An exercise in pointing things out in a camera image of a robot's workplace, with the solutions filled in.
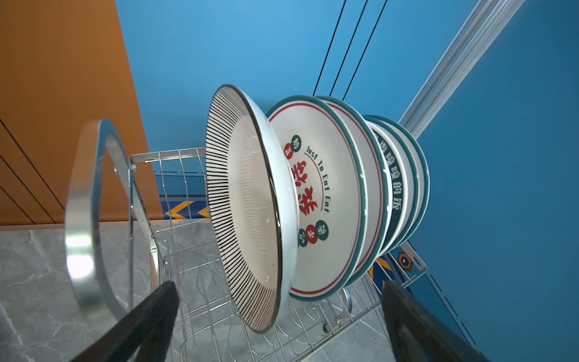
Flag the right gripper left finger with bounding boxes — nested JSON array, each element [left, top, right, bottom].
[[74, 281, 180, 361]]

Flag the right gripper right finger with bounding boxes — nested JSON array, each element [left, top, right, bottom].
[[381, 281, 487, 361]]

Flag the silver wire dish rack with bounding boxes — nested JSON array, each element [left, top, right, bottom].
[[65, 119, 427, 361]]

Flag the white red patterned plate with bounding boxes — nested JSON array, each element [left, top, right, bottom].
[[267, 95, 367, 302]]

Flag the white deep plate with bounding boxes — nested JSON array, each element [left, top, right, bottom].
[[205, 84, 299, 334]]

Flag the white plate black rim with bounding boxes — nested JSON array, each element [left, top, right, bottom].
[[365, 115, 431, 247]]

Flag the green rimmed text plate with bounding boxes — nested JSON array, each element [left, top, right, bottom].
[[364, 116, 419, 253]]

